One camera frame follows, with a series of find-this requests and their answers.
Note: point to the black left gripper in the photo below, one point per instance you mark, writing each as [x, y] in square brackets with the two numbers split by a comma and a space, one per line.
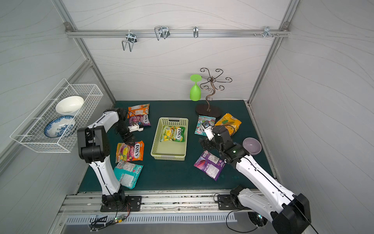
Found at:
[127, 137]

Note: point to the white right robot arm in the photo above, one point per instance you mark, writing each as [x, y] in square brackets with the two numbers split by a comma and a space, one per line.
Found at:
[288, 213]

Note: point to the blue patterned plate bowl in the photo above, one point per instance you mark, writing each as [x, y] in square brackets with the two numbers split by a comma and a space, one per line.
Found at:
[63, 126]

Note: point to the green Fox's mango candy bag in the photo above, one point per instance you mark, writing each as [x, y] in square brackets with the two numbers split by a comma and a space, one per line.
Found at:
[173, 133]

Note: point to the teal Fox's mint candy bag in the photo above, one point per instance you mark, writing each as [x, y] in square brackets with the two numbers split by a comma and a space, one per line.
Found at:
[200, 130]

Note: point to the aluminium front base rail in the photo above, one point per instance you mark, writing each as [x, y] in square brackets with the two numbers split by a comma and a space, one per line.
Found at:
[153, 202]

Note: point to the white wire wall basket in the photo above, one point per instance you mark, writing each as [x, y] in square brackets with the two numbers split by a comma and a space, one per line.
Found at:
[30, 132]

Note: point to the purple candy bag back side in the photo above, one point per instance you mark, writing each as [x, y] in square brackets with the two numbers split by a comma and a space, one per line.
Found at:
[210, 164]

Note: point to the aluminium top rail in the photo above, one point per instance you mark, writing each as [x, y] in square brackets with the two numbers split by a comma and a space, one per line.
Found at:
[146, 34]

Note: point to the yellow mango candy bag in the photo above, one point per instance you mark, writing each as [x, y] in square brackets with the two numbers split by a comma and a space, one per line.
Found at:
[231, 123]

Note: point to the small metal hook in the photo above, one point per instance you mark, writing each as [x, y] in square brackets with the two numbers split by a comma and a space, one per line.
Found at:
[195, 32]

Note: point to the teal candy bag back side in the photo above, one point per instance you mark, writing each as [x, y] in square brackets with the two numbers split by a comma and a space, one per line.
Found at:
[127, 173]

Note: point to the metal hook centre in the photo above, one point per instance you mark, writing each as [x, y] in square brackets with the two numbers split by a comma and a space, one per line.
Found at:
[161, 32]

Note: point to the pale green plastic basket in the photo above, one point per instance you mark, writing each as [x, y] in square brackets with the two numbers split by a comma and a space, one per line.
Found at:
[170, 141]

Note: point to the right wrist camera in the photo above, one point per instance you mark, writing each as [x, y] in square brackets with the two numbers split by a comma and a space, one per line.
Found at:
[208, 130]

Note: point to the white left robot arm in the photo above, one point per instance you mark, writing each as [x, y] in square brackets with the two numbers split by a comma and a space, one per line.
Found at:
[94, 148]

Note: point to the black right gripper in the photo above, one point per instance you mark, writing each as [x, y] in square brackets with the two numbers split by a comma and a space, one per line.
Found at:
[208, 143]

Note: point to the dark bronze cup tree stand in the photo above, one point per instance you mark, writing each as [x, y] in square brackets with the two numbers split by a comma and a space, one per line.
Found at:
[212, 85]

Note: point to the lilac bowl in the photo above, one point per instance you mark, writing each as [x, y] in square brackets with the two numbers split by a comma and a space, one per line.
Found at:
[252, 145]

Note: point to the orange Fox's candy bag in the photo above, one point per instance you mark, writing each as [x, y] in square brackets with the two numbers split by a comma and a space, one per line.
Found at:
[138, 110]

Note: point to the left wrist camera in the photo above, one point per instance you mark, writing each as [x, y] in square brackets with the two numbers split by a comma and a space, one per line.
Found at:
[136, 127]

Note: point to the metal double hook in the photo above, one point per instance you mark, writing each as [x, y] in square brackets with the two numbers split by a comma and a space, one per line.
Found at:
[130, 40]

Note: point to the white bowl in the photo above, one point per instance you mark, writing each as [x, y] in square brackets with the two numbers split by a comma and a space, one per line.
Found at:
[69, 106]

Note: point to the green plastic wine glass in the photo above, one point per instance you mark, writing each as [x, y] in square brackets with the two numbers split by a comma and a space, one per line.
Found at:
[195, 92]

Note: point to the purple Fox's berries candy bag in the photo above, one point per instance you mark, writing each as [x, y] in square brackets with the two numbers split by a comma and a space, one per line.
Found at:
[142, 120]

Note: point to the metal hook right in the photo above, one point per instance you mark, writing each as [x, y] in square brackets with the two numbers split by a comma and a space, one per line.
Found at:
[266, 33]

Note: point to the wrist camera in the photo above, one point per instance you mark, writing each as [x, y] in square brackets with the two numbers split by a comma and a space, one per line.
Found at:
[136, 127]
[208, 130]

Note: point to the Fox's fruits candy bag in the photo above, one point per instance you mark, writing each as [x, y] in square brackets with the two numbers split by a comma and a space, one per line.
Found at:
[130, 153]

